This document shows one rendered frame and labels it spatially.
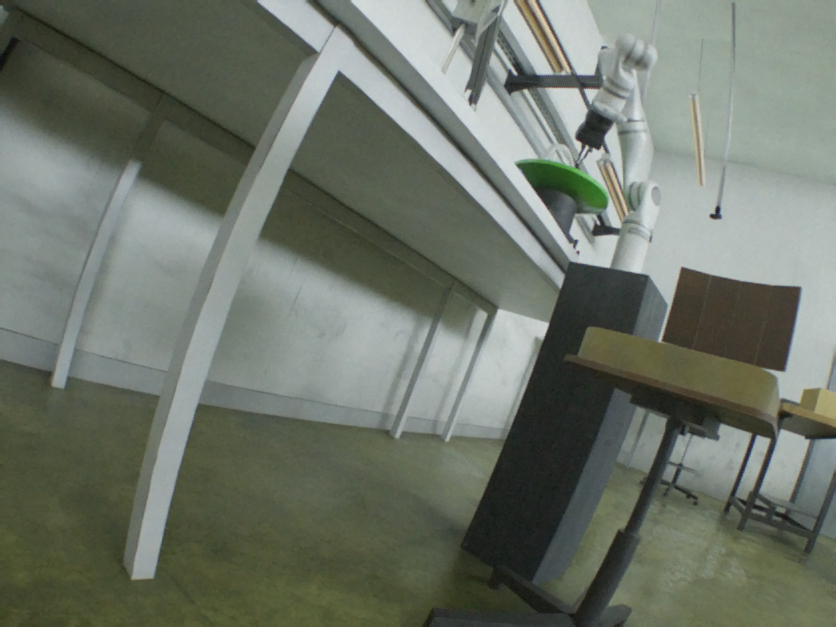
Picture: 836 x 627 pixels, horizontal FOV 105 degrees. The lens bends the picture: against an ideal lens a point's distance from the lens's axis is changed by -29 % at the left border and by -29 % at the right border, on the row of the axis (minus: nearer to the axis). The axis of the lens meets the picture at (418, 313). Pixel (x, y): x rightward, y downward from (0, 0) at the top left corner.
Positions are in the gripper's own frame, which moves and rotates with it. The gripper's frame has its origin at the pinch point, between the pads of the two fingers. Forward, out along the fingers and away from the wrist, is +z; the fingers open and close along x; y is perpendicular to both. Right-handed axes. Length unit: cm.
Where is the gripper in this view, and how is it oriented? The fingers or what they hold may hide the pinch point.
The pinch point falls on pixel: (576, 165)
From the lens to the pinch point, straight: 126.6
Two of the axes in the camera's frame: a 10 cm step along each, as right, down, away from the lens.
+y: 2.7, -7.3, 6.3
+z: -2.3, 5.8, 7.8
